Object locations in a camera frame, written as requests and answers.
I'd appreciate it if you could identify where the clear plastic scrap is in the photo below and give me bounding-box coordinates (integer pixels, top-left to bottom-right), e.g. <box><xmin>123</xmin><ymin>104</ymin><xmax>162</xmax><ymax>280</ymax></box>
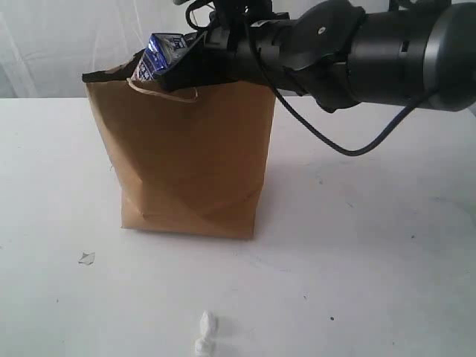
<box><xmin>78</xmin><ymin>252</ymin><xmax>95</xmax><ymax>266</ymax></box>

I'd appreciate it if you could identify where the white wad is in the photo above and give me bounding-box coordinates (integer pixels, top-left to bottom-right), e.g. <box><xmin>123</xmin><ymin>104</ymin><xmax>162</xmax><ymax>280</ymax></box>
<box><xmin>199</xmin><ymin>310</ymin><xmax>218</xmax><ymax>338</ymax></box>
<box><xmin>193</xmin><ymin>337</ymin><xmax>215</xmax><ymax>357</ymax></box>

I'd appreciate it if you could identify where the brown paper bag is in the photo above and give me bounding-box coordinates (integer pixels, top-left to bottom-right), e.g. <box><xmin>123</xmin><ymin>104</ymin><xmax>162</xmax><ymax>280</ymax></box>
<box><xmin>83</xmin><ymin>59</ymin><xmax>275</xmax><ymax>239</ymax></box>

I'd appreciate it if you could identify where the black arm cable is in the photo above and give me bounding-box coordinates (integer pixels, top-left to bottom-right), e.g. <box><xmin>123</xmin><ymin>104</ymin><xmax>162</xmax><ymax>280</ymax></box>
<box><xmin>184</xmin><ymin>0</ymin><xmax>443</xmax><ymax>157</ymax></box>

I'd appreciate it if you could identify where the white wad bottom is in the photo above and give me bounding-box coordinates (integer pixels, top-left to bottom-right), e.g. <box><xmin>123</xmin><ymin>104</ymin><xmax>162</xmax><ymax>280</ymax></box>
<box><xmin>193</xmin><ymin>337</ymin><xmax>215</xmax><ymax>357</ymax></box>

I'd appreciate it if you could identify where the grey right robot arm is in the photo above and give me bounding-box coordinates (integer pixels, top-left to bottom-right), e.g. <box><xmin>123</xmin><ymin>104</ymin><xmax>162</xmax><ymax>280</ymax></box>
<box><xmin>155</xmin><ymin>1</ymin><xmax>475</xmax><ymax>112</ymax></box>

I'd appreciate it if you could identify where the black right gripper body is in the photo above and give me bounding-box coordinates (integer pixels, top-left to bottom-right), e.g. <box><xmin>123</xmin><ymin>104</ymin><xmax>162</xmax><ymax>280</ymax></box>
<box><xmin>200</xmin><ymin>7</ymin><xmax>297</xmax><ymax>86</ymax></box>

